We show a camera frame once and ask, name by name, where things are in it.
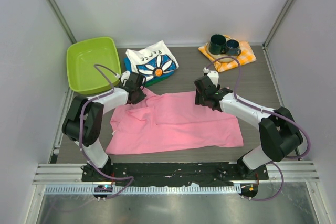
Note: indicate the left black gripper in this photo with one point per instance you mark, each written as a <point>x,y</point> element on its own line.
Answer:
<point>140,98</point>

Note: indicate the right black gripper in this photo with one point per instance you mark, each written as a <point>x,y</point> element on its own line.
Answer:
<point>199,100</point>

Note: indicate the pink t shirt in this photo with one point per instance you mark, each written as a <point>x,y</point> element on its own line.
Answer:
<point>170,122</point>

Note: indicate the dark green mug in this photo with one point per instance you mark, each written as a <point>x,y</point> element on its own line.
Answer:
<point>217,44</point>

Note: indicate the dark blue mug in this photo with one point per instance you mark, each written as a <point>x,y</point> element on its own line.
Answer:
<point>233,48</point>

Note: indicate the orange checkered cloth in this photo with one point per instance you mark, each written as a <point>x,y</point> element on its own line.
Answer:
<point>246,56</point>

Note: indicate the lime green plastic tub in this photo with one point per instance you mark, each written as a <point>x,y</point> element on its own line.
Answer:
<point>81,57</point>

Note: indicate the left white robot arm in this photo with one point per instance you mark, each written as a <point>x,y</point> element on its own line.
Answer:
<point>82,123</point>

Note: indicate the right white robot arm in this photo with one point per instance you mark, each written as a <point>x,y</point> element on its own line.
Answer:
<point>279,134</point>

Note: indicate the blue folded t shirt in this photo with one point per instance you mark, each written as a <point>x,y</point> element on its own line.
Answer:
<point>152,69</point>

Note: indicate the white daisy print t shirt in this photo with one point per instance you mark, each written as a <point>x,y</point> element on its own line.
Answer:
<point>144,55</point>

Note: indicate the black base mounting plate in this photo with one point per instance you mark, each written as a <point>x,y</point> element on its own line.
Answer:
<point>208,174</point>

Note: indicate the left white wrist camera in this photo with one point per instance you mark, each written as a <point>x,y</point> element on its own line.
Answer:
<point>123,78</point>

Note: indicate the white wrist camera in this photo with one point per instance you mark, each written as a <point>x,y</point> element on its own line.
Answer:
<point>213,75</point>
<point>123,78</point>

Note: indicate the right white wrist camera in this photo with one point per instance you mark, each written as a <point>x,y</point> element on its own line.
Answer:
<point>213,75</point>

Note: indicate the slotted white cable duct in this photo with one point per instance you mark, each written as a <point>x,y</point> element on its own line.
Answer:
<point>107,189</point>

